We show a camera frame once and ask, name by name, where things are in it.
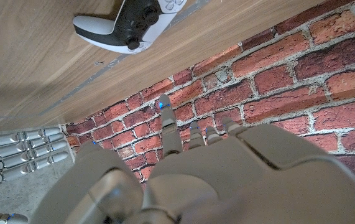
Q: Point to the red brick printed backdrop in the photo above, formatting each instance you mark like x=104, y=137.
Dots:
x=273, y=77

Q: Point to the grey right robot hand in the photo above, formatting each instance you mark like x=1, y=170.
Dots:
x=12, y=158

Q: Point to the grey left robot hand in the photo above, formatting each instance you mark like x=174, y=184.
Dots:
x=227, y=180

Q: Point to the white and black game controller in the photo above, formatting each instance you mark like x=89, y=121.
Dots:
x=133, y=21

